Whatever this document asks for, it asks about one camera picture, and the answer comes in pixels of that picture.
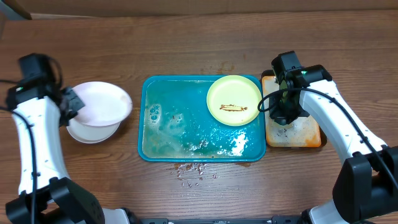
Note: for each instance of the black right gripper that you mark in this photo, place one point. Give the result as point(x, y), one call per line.
point(278, 114)

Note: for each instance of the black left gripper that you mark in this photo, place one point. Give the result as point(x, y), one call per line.
point(79, 104)

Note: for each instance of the white plate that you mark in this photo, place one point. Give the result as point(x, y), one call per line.
point(105, 104)
point(90, 134)

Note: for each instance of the white plate front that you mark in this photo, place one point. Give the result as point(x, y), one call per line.
point(90, 134)

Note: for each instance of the yellow-green plate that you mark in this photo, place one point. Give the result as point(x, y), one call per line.
point(233, 100)

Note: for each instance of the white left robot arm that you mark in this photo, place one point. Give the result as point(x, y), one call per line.
point(46, 194)

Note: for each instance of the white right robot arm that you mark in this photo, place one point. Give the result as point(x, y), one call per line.
point(366, 186)

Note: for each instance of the orange soapy tray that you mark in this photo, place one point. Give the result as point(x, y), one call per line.
point(304, 132)

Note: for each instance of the teal plastic tray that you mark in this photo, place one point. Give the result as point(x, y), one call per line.
point(175, 125)

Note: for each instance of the cardboard back panel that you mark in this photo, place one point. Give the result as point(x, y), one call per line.
point(116, 8)

